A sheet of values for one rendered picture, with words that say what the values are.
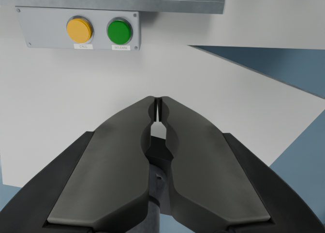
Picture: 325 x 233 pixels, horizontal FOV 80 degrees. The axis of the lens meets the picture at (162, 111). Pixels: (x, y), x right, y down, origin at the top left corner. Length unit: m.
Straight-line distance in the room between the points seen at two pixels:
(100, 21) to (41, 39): 0.12
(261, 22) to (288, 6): 0.06
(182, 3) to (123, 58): 0.21
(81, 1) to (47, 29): 0.08
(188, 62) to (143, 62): 0.11
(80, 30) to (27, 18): 0.09
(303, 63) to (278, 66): 0.18
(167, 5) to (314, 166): 2.43
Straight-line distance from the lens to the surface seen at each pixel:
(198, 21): 0.49
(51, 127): 0.68
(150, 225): 0.52
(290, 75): 1.77
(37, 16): 0.43
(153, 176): 0.57
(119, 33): 0.38
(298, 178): 2.69
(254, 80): 0.59
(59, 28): 0.42
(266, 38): 0.56
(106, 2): 0.39
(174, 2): 0.38
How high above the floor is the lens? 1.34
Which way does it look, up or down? 57 degrees down
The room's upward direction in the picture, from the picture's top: 177 degrees clockwise
